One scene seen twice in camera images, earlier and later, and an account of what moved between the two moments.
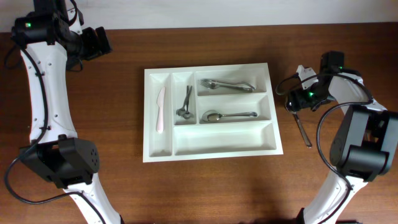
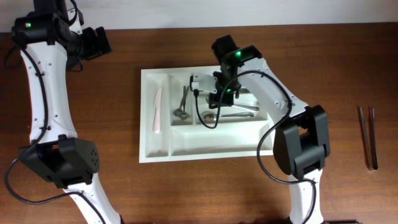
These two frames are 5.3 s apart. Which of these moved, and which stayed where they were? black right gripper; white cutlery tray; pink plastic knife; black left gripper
Moved: pink plastic knife; black right gripper
Stayed: white cutlery tray; black left gripper
